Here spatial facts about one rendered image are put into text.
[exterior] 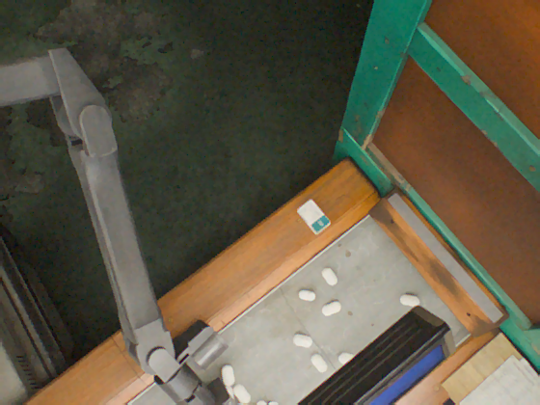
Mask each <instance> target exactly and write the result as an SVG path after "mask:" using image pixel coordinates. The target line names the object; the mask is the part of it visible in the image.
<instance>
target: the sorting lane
mask: <svg viewBox="0 0 540 405"><path fill-rule="evenodd" d="M324 268H330V269H331V270H332V271H333V272H334V273H335V275H336V276H337V283H335V284H328V283H327V281H326V280H325V278H324V277H323V275H322V271H323V269H324ZM302 290H306V291H311V292H313V293H314V294H315V299H314V300H312V301H308V300H304V299H301V298H300V297H299V292H300V291H302ZM403 294H409V295H415V296H417V297H418V298H419V304H418V305H419V306H423V307H424V308H426V309H427V310H428V311H430V312H432V313H433V314H435V315H436V316H439V317H440V318H442V320H444V321H445V322H446V323H447V324H448V326H449V327H450V328H451V332H452V335H453V338H454V342H455V346H456V347H457V346H458V345H460V343H461V342H462V341H463V340H464V339H466V338H468V337H469V336H470V335H471V333H470V332H469V331H468V330H467V328H466V327H464V326H463V325H462V324H461V323H460V321H459V319H458V318H457V317H456V316H455V315H454V314H453V313H452V312H451V311H450V310H449V308H448V306H446V304H445V303H444V302H443V301H442V300H441V298H440V297H439V296H438V294H437V293H436V292H435V291H434V290H433V289H432V287H431V286H430V285H429V284H428V283H427V282H426V280H425V279H424V277H423V276H422V275H421V274H420V273H419V272H418V271H417V269H416V267H415V266H414V265H413V264H412V262H411V261H409V260H408V259H407V258H406V257H405V256H404V254H403V252H402V251H400V250H399V249H398V248H397V247H396V245H395V244H394V243H393V241H392V240H391V239H390V238H389V237H388V236H387V235H386V234H385V233H384V232H383V229H381V228H380V226H379V225H378V224H377V223H376V222H375V221H374V220H373V219H372V218H371V216H370V215H368V216H367V217H366V218H363V219H362V220H361V222H360V223H359V224H357V225H356V226H355V227H354V228H352V229H350V230H349V231H348V232H347V233H345V234H344V235H343V236H341V237H340V238H339V239H338V240H336V241H335V242H334V243H332V244H331V245H330V246H328V248H327V249H326V250H324V251H322V252H321V253H319V254H318V255H317V256H316V257H315V258H314V259H312V260H311V261H309V262H307V263H306V265H304V266H303V267H302V268H301V269H299V270H298V271H297V272H295V273H294V274H293V275H291V276H290V277H289V278H288V279H286V280H285V281H284V283H281V284H279V285H278V286H277V287H276V288H274V290H273V291H271V292H270V293H269V294H266V295H265V296H264V297H263V298H262V299H261V300H260V301H258V302H257V303H256V304H255V305H252V307H251V308H249V309H248V310H246V311H245V312H244V313H243V314H241V316H239V317H237V318H236V319H235V320H233V321H232V322H231V323H230V324H229V325H228V327H225V328H224V329H223V330H221V331H220V332H219V336H220V337H221V338H223V339H224V340H225V342H226V343H227V344H228V346H229V349H227V350H226V351H225V352H224V353H223V354H222V355H221V356H220V357H219V360H217V361H216V362H215V363H214V364H213V365H212V366H211V367H210V368H209V369H208V370H207V371H202V370H201V369H200V370H199V371H197V369H196V368H195V367H194V366H193V365H192V364H191V363H190V362H189V361H188V360H186V363H187V364H188V365H189V366H190V368H191V369H192V370H193V371H195V372H196V373H197V375H198V377H199V378H200V379H201V380H202V381H203V382H205V383H206V385H208V384H209V383H210V382H213V381H214V380H215V379H216V378H218V377H219V378H220V379H221V380H222V381H223V376H222V368H223V366H225V365H229V366H231V368H232V370H233V376H234V382H233V384H232V385H230V387H231V388H232V392H233V388H234V386H235V385H237V384H241V385H243V386H244V388H245V390H246V391H247V392H248V393H249V394H250V395H251V400H250V402H249V403H248V404H247V405H257V404H258V402H259V401H264V402H265V403H266V404H267V405H268V404H269V403H270V402H273V401H274V402H277V403H278V404H279V405H295V404H297V403H298V402H299V401H301V400H302V399H303V398H304V397H305V396H307V394H308V393H309V392H312V391H313V390H314V389H316V388H317V386H318V385H319V384H321V383H322V382H324V381H325V380H327V379H328V377H329V376H330V375H332V374H333V373H334V372H335V371H336V370H339V368H340V367H342V366H343V364H342V363H341V362H340V361H339V358H338V355H339V354H340V353H341V352H347V353H350V354H352V355H356V354H358V353H359V352H360V351H361V349H364V348H365V347H366V346H368V345H369V344H370V343H371V342H372V341H373V340H374V339H375V338H378V337H379V336H380V335H381V334H382V333H383V332H384V331H385V330H386V329H387V328H389V327H390V326H391V325H393V323H394V322H395V321H396V320H398V319H399V318H400V317H401V316H404V314H405V313H406V312H407V311H410V309H411V308H413V307H414V306H404V305H403V304H402V303H401V301H400V298H401V296H402V295H403ZM333 302H338V303H339V304H340V310H339V311H338V312H336V313H333V314H331V315H329V316H326V315H324V314H323V312H322V308H323V306H324V305H329V304H331V303H333ZM295 335H302V336H306V337H309V338H311V339H312V344H311V346H310V347H308V348H306V347H303V346H298V345H295V343H294V342H293V338H294V337H295ZM314 354H318V355H320V356H321V358H322V359H323V360H324V361H325V362H326V363H327V365H328V369H327V370H326V371H324V372H320V371H318V370H317V368H316V367H315V366H314V364H313V363H312V362H311V357H312V355H314ZM237 404H240V400H239V399H238V397H237V396H236V395H235V393H234V392H233V405H237ZM126 405H176V404H175V403H174V402H173V401H172V399H171V398H170V397H169V396H168V395H166V394H165V393H164V391H163V390H162V389H161V388H160V387H159V386H158V385H157V384H156V383H155V382H154V383H153V385H151V386H150V387H149V388H148V389H146V390H145V391H143V392H142V393H141V394H139V395H138V396H137V397H136V398H134V399H133V400H132V401H131V402H130V403H129V404H126Z"/></svg>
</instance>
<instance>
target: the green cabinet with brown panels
mask: <svg viewBox="0 0 540 405"><path fill-rule="evenodd" d="M341 126H342V127H343V128H344V129H345V130H346V131H347V132H348V133H349V134H350V136H351V137H352V138H353V140H354V141H355V142H357V143H358V144H359V145H360V147H361V149H364V151H365V152H366V153H367V154H368V155H369V156H370V157H371V160H372V161H373V162H374V164H376V165H377V166H378V167H379V168H380V170H381V171H382V172H383V174H384V175H386V176H387V178H388V179H389V180H390V181H391V182H392V183H393V185H394V186H395V187H398V188H399V189H400V191H401V192H402V193H403V194H404V196H405V197H407V199H408V200H409V201H410V202H411V203H412V204H413V205H414V207H415V208H416V209H417V210H418V211H419V213H420V214H421V215H422V216H423V217H424V218H426V221H427V222H428V223H429V224H430V225H431V226H432V228H433V229H435V230H436V231H437V233H438V234H439V235H440V236H441V237H442V239H443V240H444V241H445V242H446V243H447V244H448V246H449V247H450V249H451V250H452V251H454V252H455V253H456V254H457V255H458V256H459V258H460V259H461V260H462V261H464V263H465V264H466V265H467V266H468V267H469V268H470V269H471V272H472V273H474V274H475V275H476V277H477V278H478V279H479V280H480V281H481V283H482V284H483V285H484V286H485V287H486V288H487V289H488V290H489V292H490V293H491V294H493V296H494V297H495V299H496V300H497V301H498V302H499V303H500V304H501V305H502V306H503V308H504V309H505V310H506V311H507V313H508V314H509V316H510V317H511V318H512V319H513V320H514V321H515V324H516V325H517V326H518V327H519V328H521V329H522V332H523V333H524V334H525V335H526V337H527V338H528V339H529V340H530V341H531V342H532V343H533V344H534V346H535V347H536V348H537V349H538V350H539V351H540V0H374V2H373V6H372V12H371V16H370V20H369V21H368V25H367V29H366V33H365V35H364V42H363V45H362V49H361V58H360V61H359V64H358V66H357V69H356V73H355V76H354V78H353V82H352V85H351V88H350V96H349V99H348V103H347V108H346V112H345V114H344V117H343V121H342V124H341Z"/></svg>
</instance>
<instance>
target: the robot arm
mask: <svg viewBox="0 0 540 405"><path fill-rule="evenodd" d="M44 97H50V98H51V102H52V105H53V108H54V114H55V117H56V120H57V123H58V125H59V126H60V128H61V129H62V131H65V133H66V140H67V145H68V152H69V154H70V157H71V160H72V163H73V164H74V166H75V168H76V172H77V174H78V176H79V180H80V183H81V185H82V189H83V192H84V195H85V198H86V201H87V204H88V209H89V213H90V216H91V218H92V222H93V225H94V230H95V233H96V236H97V240H98V245H99V246H98V247H99V249H100V251H101V253H102V257H103V260H104V262H105V266H106V269H107V272H108V275H109V281H110V284H111V286H112V289H113V293H114V295H115V299H116V302H117V305H118V309H119V317H120V321H121V328H122V331H121V335H122V338H123V341H124V344H125V348H126V350H127V352H128V354H129V355H130V356H131V359H132V360H134V361H135V362H136V363H137V364H138V365H139V366H140V368H141V369H142V370H143V371H144V372H145V373H147V374H150V375H153V381H154V382H155V383H156V384H157V385H158V386H159V387H160V388H161V389H162V390H163V391H164V393H165V394H166V395H168V396H169V397H170V398H171V399H172V401H173V402H174V403H175V404H176V405H228V404H230V403H231V404H233V399H232V397H231V395H230V393H229V391H228V390H227V388H226V385H225V383H224V382H223V381H222V380H221V379H220V378H219V377H218V378H216V379H215V380H214V381H213V382H210V383H209V384H208V385H206V383H205V382H203V381H202V380H201V379H200V378H199V377H198V375H197V373H196V372H195V371H193V370H192V369H191V368H190V366H189V365H188V364H187V363H186V360H188V361H189V362H190V363H191V364H192V365H193V366H194V367H195V368H196V369H197V371H199V370H200V369H201V370H202V371H207V370H208V369H209V368H210V367H211V366H212V365H213V364H214V363H215V362H216V361H217V360H219V357H220V356H221V355H222V354H223V353H224V352H225V351H226V350H227V349H229V348H230V347H229V346H228V344H227V343H226V342H225V340H224V339H223V338H222V337H220V336H219V334H218V333H217V332H216V331H215V330H214V329H213V327H210V326H209V325H208V324H207V323H206V322H204V321H203V320H201V319H200V320H197V322H196V323H195V324H193V325H192V326H191V327H189V328H188V329H186V331H185V332H184V333H183V334H182V335H180V336H179V337H178V336H175V338H173V339H171V335H170V332H169V330H168V329H166V326H165V323H164V316H163V314H162V311H161V309H160V307H159V306H158V304H157V302H156V299H155V295H154V293H153V286H152V283H151V280H150V276H149V271H148V269H147V265H146V262H145V259H144V255H143V249H142V245H141V241H140V239H139V235H138V232H137V229H136V226H135V223H134V219H133V216H132V213H131V206H130V203H129V199H128V197H127V194H126V190H125V187H124V184H123V180H122V175H121V166H120V163H119V153H118V146H117V142H116V139H115V136H114V132H113V129H112V126H111V123H112V116H111V113H110V110H109V108H108V107H107V105H106V104H105V99H104V98H102V96H101V95H100V94H99V92H98V90H97V88H96V87H95V86H94V85H93V83H92V82H91V81H90V79H89V78H88V77H87V75H86V73H85V72H84V71H83V69H82V68H81V67H80V66H79V65H77V63H76V60H75V59H74V58H73V56H72V55H71V54H70V53H69V52H68V50H67V49H66V48H65V47H59V48H54V49H49V50H47V51H45V52H41V53H37V54H34V55H29V56H24V57H20V58H15V59H10V60H6V61H1V62H0V108H2V107H6V106H10V105H14V104H18V103H23V102H26V101H30V100H34V99H40V98H44Z"/></svg>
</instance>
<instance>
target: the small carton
mask: <svg viewBox="0 0 540 405"><path fill-rule="evenodd" d="M297 212H298V213H299V215H300V216H301V217H302V218H303V219H304V220H305V221H306V223H307V225H308V226H309V227H310V228H311V229H312V230H313V231H314V232H315V234H318V233H319V232H321V231H322V230H323V229H325V228H327V227H328V226H329V225H330V221H329V220H328V218H327V217H326V216H325V215H324V213H323V212H322V211H321V210H320V209H319V207H317V205H316V204H315V202H314V201H313V200H312V199H310V200H309V201H308V202H306V204H304V205H303V206H302V207H299V208H298V209H297Z"/></svg>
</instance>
